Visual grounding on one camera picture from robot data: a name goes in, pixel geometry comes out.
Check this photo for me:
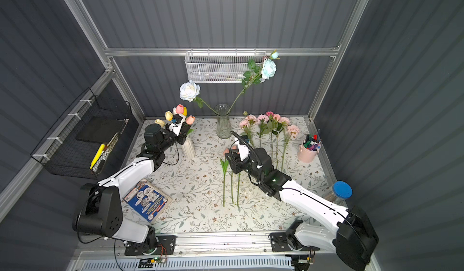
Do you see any single pink tulip stem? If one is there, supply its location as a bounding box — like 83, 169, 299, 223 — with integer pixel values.
230, 170, 234, 204

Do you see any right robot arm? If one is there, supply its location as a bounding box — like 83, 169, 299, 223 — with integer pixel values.
224, 138, 379, 271

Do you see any clear ribbed glass vase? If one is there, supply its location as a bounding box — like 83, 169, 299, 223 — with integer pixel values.
215, 104, 232, 139

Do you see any large pink rose stem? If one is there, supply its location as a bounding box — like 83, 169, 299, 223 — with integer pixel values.
270, 114, 290, 168

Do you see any pink pen bucket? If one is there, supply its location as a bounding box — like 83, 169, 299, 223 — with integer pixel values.
297, 129, 321, 163

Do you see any hot pink rose stem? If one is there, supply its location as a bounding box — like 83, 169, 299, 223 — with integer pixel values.
265, 111, 278, 158

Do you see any light blue rose stem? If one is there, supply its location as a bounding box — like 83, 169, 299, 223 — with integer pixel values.
227, 50, 280, 115

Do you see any black notebook in basket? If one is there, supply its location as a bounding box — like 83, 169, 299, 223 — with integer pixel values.
76, 116, 126, 145

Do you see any white ribbed ceramic vase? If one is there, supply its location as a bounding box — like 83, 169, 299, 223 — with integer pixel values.
181, 137, 195, 159

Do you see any pink peony stem with bud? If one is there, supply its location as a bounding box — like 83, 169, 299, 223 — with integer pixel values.
239, 110, 257, 147

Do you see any blue illustrated book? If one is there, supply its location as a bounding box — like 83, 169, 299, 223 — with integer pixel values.
122, 179, 172, 223

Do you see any black wire wall basket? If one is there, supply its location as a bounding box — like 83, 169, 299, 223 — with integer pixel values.
31, 90, 131, 179

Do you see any pink carnation stem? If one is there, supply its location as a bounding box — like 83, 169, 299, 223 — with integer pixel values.
257, 114, 269, 147

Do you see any tulip bouquet pink and yellow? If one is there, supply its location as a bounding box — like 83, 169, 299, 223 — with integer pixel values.
155, 104, 196, 137

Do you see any pale pink rose stem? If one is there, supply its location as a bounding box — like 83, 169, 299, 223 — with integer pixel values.
280, 124, 300, 171

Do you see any clear jar blue lid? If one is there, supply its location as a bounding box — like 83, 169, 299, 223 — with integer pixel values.
323, 181, 353, 204

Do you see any yellow marker in basket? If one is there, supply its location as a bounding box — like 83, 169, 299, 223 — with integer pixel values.
89, 144, 106, 169

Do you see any white mesh wall basket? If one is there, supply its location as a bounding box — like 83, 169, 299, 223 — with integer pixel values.
184, 49, 267, 83

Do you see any white rose stem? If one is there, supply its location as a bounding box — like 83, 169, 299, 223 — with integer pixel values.
180, 81, 219, 115

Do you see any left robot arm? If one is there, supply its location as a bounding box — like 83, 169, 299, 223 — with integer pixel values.
72, 114, 195, 249

